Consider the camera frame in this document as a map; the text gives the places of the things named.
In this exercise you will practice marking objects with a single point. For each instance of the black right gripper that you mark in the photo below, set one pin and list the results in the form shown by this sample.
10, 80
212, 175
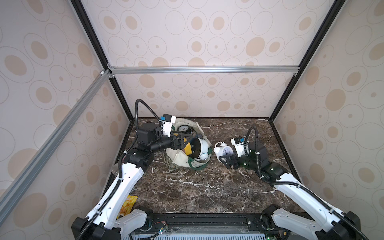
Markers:
235, 160

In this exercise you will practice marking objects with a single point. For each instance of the cream canvas tote bag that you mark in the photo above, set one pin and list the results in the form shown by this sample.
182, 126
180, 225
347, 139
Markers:
178, 157

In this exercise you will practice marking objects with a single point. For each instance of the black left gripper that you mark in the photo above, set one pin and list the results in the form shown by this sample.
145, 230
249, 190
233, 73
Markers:
180, 144

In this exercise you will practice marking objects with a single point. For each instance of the white clock black back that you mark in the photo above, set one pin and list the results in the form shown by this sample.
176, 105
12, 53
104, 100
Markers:
200, 149

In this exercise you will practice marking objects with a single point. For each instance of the aluminium frame bar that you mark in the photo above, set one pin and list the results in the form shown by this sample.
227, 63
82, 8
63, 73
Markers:
21, 184
205, 69

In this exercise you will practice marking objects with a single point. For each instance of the yellow snack packet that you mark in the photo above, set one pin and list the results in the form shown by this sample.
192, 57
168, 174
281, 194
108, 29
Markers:
127, 206

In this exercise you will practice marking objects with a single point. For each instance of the small black twin-bell clock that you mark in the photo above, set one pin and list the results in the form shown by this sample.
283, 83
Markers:
185, 129

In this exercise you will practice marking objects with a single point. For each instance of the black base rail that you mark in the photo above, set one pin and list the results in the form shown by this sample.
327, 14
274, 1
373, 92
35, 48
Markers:
243, 226

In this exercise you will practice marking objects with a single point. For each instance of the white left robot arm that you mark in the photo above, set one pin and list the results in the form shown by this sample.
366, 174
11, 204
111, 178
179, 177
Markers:
102, 222

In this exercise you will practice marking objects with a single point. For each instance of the small white round clock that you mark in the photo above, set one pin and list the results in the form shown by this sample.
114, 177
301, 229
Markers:
222, 149

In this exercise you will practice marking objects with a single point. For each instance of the aluminium frame bar rear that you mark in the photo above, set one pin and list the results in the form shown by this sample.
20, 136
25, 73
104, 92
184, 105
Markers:
205, 69

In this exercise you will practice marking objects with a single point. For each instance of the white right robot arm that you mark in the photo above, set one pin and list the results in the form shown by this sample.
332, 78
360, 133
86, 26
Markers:
326, 222

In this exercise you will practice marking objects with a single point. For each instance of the aluminium frame bar left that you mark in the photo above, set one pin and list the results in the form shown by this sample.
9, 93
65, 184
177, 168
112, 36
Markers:
21, 184

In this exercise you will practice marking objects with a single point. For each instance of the yellow square alarm clock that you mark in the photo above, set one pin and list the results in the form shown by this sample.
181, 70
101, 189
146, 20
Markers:
188, 150

